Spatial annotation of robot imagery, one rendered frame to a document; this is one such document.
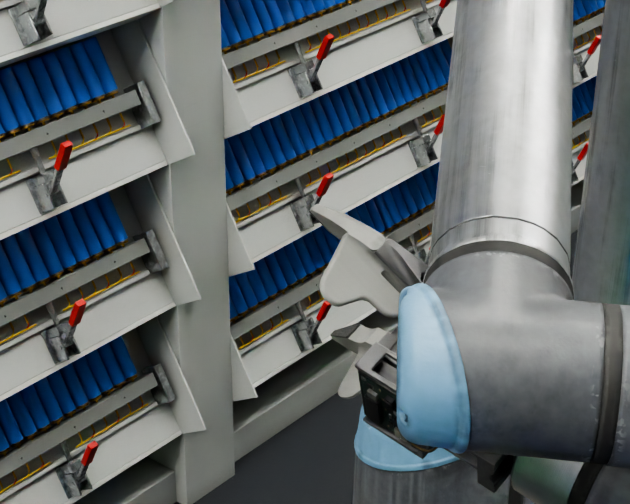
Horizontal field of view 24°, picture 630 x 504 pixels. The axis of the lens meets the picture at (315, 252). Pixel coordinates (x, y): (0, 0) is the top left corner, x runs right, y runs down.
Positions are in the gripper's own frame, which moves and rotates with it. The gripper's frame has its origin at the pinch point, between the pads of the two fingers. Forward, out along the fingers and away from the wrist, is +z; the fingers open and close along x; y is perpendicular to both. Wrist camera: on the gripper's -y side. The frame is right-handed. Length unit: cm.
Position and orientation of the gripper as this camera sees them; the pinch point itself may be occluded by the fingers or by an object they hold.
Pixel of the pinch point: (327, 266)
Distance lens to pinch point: 104.8
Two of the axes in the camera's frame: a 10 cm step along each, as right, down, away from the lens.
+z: -7.6, -4.5, 4.6
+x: 1.1, 6.2, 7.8
